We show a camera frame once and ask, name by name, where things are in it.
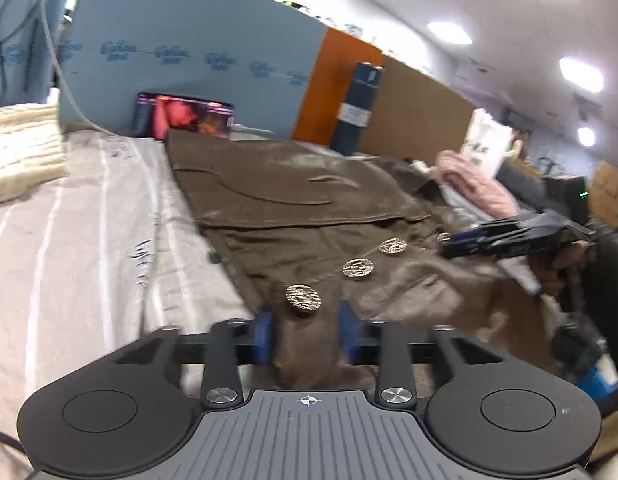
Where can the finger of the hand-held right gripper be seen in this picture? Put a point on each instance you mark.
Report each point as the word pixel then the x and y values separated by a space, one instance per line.
pixel 461 250
pixel 468 235

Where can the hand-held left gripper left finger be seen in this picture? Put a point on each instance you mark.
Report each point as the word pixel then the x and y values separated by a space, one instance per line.
pixel 263 336

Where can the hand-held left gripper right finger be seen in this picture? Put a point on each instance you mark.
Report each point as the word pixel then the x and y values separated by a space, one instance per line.
pixel 347 331

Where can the brown coat with metal buttons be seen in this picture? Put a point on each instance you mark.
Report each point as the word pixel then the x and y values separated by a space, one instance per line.
pixel 309 230

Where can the person's right hand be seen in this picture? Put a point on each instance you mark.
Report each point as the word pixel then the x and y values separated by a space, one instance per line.
pixel 556 265

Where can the pink fluffy garment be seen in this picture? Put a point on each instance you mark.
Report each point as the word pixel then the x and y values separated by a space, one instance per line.
pixel 476 187

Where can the cardboard box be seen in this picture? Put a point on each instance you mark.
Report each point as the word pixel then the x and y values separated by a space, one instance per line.
pixel 611 185

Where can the ceiling light panel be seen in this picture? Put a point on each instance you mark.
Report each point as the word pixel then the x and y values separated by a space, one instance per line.
pixel 581 74
pixel 586 136
pixel 450 32

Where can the white printed bag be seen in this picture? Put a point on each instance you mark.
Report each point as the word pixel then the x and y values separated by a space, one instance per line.
pixel 484 145

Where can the brown cardboard board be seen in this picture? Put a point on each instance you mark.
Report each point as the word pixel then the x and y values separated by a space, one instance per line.
pixel 414 110

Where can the blue and black object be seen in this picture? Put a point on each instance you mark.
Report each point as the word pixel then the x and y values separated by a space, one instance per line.
pixel 586 360

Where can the dark blue bottle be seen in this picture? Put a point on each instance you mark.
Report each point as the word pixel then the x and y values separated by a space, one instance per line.
pixel 356 110

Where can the beige striped bed sheet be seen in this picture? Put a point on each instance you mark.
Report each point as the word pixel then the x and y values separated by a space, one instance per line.
pixel 79 260

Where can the orange board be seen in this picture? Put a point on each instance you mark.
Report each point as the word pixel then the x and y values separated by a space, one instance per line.
pixel 329 90

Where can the pink and black printed box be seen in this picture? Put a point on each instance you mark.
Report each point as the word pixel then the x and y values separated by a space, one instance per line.
pixel 184 116

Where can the large light blue foam board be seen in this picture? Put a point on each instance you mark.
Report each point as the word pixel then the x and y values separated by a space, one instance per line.
pixel 189 50

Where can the cream knitted blanket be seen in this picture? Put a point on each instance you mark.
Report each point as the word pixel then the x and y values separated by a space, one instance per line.
pixel 21 152

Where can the small light blue foam board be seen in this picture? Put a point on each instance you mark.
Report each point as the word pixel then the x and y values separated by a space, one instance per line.
pixel 16 35

